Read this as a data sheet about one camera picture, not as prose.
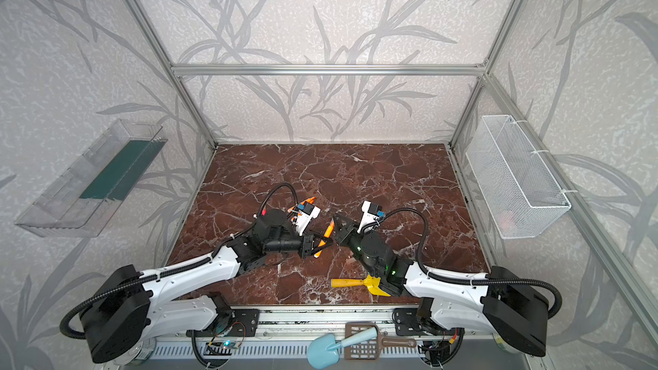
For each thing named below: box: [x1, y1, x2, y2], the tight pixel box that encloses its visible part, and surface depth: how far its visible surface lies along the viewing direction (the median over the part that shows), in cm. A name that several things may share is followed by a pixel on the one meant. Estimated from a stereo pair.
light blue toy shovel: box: [307, 327, 378, 370], surface depth 71 cm
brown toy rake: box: [344, 322, 418, 360], surface depth 71 cm
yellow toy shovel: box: [329, 274, 392, 298], surface depth 81 cm
